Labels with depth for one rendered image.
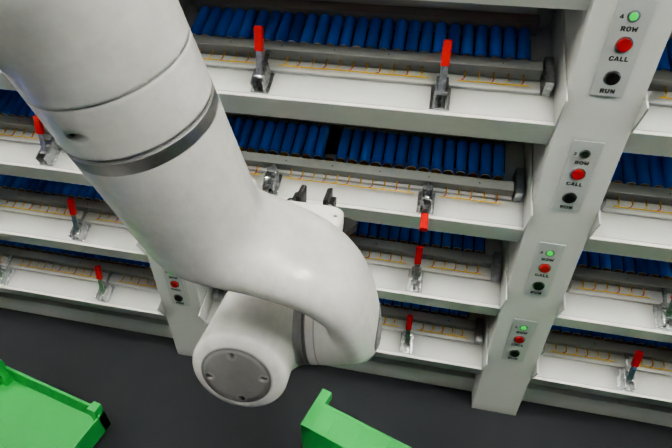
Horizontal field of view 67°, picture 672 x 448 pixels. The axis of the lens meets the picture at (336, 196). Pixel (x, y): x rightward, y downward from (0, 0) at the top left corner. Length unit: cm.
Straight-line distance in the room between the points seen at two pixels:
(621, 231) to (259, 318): 63
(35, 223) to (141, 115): 102
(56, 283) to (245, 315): 99
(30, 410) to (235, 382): 96
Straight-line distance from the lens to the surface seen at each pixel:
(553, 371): 118
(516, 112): 77
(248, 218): 35
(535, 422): 129
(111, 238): 117
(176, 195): 30
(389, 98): 76
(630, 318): 107
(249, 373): 45
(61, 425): 134
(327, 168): 87
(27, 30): 24
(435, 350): 114
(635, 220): 94
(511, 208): 88
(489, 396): 122
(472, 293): 100
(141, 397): 132
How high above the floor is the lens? 107
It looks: 38 degrees down
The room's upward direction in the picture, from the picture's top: straight up
